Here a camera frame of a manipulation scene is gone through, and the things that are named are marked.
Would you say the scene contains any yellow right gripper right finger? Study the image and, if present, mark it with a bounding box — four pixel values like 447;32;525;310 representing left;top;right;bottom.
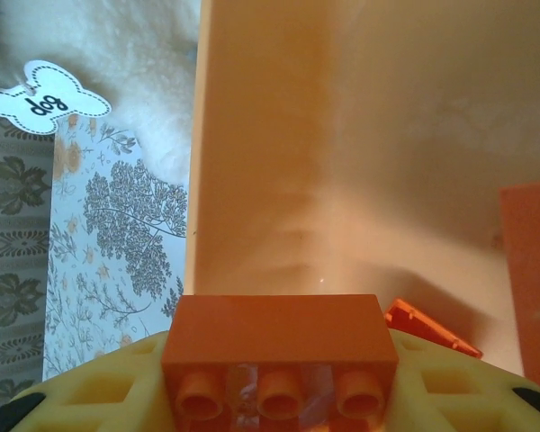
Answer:
384;330;540;432

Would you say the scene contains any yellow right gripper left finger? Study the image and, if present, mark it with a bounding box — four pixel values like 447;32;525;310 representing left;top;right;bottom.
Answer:
0;330;181;432

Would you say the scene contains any long orange lego brick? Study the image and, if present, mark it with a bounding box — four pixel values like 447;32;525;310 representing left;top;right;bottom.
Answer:
160;294;400;432

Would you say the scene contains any orange curved slope lego brick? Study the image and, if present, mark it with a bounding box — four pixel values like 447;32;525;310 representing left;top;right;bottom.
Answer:
382;297;484;360

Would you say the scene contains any floral print tablecloth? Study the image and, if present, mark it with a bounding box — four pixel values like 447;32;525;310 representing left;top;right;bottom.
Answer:
41;112;193;383

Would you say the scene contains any orange plastic container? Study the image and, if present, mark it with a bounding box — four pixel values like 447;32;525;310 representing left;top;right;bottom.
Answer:
186;0;540;388

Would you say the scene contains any white bone-shaped dog tag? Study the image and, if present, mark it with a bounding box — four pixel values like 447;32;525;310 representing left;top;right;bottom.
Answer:
0;59;113;136

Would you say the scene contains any white plush dog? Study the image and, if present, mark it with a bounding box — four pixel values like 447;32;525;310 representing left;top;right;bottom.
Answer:
0;0;203;186

